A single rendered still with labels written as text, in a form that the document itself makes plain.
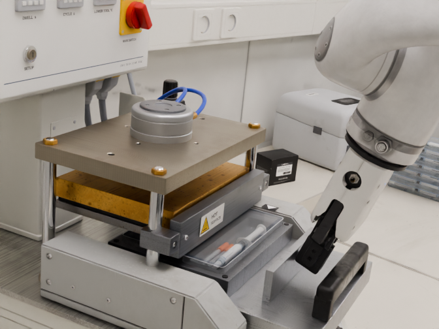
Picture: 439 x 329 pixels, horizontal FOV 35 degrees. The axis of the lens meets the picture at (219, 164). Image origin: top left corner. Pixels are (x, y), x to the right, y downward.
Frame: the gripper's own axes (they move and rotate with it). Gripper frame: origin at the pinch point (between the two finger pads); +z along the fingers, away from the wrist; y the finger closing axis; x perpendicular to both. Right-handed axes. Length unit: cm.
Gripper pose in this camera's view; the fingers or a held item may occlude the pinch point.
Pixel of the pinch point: (314, 252)
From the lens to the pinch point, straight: 84.4
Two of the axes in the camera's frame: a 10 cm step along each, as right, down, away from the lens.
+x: -8.0, -5.3, 2.8
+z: -3.9, 8.1, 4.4
